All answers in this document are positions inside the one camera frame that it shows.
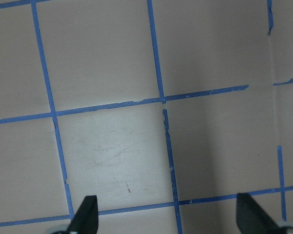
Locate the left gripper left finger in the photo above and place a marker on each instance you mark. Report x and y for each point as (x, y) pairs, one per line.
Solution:
(86, 219)

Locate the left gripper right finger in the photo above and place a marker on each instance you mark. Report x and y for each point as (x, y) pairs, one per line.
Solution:
(251, 218)

